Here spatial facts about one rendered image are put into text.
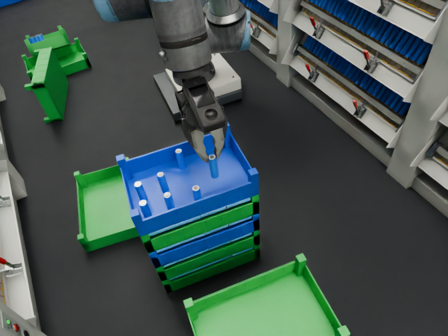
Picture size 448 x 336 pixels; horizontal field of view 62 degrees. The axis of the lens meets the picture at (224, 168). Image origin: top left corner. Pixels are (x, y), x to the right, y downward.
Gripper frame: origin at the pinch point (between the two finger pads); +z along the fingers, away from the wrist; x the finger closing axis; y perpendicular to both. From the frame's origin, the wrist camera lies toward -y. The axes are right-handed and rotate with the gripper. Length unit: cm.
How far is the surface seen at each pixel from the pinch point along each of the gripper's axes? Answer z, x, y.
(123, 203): 35, 26, 46
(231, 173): 12.0, -5.6, 8.9
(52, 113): 16, 47, 102
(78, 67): 8, 32, 138
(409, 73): 5, -67, 18
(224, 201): 12.8, -0.5, -0.2
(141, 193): 8.1, 17.3, 7.5
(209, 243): 27.9, 5.0, 3.9
